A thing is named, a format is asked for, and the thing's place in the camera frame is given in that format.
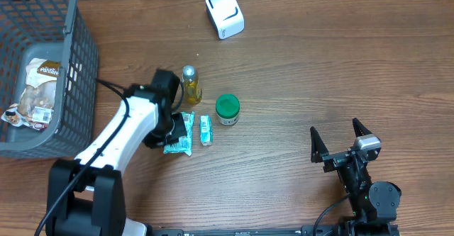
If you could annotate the green lid jar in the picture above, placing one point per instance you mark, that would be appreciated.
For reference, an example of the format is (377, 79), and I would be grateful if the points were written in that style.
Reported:
(227, 109)

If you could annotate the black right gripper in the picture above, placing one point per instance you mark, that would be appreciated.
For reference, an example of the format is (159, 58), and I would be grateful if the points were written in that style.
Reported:
(320, 154)

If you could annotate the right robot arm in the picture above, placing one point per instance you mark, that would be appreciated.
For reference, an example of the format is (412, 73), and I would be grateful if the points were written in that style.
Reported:
(374, 204)

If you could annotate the yellow Vim drink bottle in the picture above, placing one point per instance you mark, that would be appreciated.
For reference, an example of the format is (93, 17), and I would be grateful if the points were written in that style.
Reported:
(190, 79)

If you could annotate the grey plastic basket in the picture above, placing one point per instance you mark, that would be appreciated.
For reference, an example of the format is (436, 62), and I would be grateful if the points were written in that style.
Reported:
(51, 30)

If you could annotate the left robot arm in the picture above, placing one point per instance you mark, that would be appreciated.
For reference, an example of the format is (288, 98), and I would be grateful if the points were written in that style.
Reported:
(86, 194)

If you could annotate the PanTree beige snack pouch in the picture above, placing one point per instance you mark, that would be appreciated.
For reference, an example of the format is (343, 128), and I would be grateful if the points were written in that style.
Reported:
(36, 105)

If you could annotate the teal Kleenex tissue pack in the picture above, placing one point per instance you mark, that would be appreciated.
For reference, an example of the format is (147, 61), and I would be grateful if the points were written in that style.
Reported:
(206, 131)

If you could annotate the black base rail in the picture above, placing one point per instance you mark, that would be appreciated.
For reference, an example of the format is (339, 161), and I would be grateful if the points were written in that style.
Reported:
(266, 232)

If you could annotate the white barcode scanner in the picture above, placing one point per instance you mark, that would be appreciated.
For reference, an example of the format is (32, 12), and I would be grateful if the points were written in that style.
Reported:
(226, 17)

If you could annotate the teal snack packet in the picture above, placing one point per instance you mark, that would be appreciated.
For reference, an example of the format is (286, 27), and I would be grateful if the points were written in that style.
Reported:
(184, 143)

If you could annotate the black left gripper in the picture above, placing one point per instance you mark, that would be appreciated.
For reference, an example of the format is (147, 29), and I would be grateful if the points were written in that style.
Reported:
(154, 142)

